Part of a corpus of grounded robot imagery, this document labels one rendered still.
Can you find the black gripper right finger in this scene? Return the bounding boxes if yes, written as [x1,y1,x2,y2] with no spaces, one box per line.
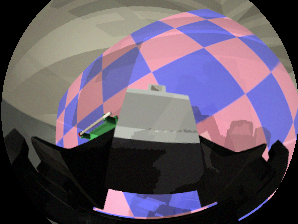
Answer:
[197,135,267,206]

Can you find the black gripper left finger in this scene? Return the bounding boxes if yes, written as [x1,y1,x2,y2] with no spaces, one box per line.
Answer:
[31,128,116,210]

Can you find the grey pin with red head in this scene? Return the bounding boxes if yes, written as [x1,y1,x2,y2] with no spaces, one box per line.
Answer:
[78,112,112,137]

